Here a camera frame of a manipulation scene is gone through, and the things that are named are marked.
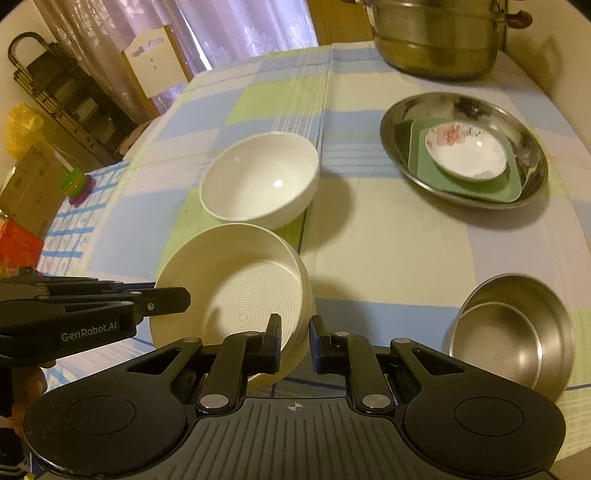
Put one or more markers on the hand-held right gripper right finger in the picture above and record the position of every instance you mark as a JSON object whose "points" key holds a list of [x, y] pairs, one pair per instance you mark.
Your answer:
{"points": [[316, 341]]}

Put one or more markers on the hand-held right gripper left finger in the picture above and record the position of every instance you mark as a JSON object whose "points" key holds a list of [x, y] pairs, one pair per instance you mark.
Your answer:
{"points": [[275, 341]]}

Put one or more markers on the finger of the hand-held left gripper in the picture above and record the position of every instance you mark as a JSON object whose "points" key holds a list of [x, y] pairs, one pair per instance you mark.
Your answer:
{"points": [[161, 300], [92, 286]]}

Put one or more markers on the cream ribbed round bowl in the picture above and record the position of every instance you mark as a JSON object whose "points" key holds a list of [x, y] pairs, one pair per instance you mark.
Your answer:
{"points": [[231, 286]]}

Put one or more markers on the white ceramic bowl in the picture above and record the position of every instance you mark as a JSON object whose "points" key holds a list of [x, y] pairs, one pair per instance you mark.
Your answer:
{"points": [[258, 184]]}

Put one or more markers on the straight-sided steel bowl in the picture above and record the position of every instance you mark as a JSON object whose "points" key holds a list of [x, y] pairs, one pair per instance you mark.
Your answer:
{"points": [[508, 341]]}

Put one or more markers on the large shallow steel plate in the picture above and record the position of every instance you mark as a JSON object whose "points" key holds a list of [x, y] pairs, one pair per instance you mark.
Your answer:
{"points": [[397, 138]]}

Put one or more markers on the green square plate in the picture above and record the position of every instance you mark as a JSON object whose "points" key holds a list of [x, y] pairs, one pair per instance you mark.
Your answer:
{"points": [[489, 189]]}

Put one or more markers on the small floral white dish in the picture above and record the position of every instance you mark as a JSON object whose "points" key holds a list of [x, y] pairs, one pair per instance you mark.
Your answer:
{"points": [[461, 157]]}

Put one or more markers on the person's left hand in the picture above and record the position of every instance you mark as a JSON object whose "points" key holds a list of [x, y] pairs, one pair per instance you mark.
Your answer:
{"points": [[30, 387]]}

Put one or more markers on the blue patterned white cloth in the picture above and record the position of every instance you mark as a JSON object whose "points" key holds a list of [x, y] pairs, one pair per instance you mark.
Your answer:
{"points": [[78, 235]]}

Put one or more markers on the red box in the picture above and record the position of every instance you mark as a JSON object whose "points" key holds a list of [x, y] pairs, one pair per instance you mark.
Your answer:
{"points": [[18, 240]]}

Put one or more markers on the green and pink toy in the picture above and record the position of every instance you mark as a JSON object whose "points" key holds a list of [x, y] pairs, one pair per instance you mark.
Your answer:
{"points": [[74, 182]]}

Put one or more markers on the checked pastel tablecloth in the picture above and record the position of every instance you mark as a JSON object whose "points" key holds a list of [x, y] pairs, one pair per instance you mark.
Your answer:
{"points": [[392, 258]]}

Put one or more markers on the cardboard box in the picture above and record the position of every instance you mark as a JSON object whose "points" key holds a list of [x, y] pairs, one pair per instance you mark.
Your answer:
{"points": [[32, 189]]}

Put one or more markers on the yellow plastic bag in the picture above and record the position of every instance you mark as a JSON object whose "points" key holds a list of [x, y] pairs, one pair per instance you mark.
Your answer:
{"points": [[23, 129]]}

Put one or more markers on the black metal rack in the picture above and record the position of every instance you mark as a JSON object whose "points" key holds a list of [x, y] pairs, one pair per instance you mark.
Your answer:
{"points": [[69, 106]]}

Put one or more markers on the wooden chair back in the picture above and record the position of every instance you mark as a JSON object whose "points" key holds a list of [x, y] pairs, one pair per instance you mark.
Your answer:
{"points": [[147, 74]]}

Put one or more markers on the sheer purple curtain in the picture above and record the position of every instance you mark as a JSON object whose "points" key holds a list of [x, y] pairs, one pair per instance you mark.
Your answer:
{"points": [[231, 27]]}

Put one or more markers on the stacked steel steamer pot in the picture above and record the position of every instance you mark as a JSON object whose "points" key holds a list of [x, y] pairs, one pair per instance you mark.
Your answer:
{"points": [[434, 46]]}

